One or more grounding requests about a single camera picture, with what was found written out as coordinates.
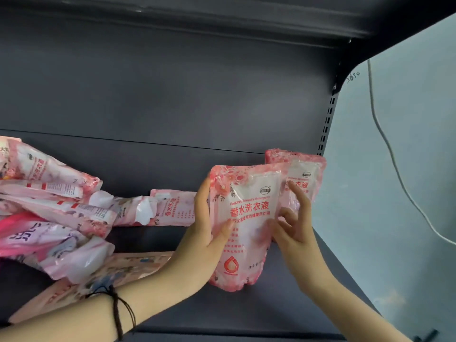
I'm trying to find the person's right hand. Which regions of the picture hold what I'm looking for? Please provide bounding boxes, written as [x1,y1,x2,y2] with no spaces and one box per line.
[269,181,334,297]

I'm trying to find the person's left hand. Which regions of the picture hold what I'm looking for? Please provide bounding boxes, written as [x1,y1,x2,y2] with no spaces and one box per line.
[167,176,235,286]

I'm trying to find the pink laundry refill pouch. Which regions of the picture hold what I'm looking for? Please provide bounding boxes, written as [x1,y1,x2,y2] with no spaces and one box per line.
[265,149,327,215]
[150,189,200,228]
[208,162,291,293]

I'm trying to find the person's left forearm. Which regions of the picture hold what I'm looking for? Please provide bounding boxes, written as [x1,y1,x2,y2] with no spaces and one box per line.
[0,251,202,342]

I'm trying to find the person's right forearm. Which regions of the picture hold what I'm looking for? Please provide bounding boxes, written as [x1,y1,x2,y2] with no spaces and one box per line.
[301,277,414,342]

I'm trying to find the flat floral refill pouch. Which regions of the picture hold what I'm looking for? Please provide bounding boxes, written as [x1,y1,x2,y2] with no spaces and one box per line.
[7,251,176,324]

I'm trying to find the slotted black shelf upright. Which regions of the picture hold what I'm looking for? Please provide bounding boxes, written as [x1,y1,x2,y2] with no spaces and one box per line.
[316,39,353,157]

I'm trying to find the dark grey metal shelf unit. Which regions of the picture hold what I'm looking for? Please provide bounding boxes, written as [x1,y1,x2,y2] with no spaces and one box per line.
[0,0,456,342]

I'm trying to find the pile of pink detergent pouches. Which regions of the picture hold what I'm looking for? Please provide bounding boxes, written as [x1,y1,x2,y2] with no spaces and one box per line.
[0,136,159,285]

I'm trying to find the black metal bar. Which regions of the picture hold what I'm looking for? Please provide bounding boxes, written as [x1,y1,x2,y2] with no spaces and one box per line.
[413,329,439,342]

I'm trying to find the black cord bracelet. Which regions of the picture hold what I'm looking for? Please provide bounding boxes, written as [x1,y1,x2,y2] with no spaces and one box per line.
[85,285,137,341]

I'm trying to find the white cable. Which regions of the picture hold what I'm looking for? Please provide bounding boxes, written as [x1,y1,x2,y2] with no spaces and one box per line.
[366,59,456,246]

